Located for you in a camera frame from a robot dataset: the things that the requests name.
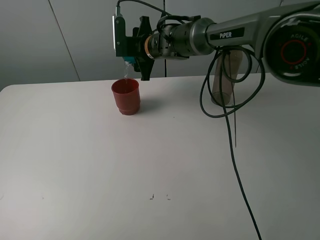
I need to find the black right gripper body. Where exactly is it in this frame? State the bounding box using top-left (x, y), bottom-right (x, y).
top-left (127, 16), bottom-right (155, 81)

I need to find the teal translucent plastic cup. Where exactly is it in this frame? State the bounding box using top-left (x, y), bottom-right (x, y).
top-left (122, 56), bottom-right (136, 71)

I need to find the smoky brown plastic bottle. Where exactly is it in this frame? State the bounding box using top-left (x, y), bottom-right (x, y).
top-left (211, 50), bottom-right (243, 105)

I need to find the red plastic cup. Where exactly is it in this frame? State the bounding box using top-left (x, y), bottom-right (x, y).
top-left (111, 78), bottom-right (141, 116)

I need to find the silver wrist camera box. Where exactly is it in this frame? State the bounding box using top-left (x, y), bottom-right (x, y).
top-left (112, 5), bottom-right (128, 57)

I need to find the black camera cable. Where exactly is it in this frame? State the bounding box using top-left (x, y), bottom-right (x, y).
top-left (116, 0), bottom-right (266, 240)

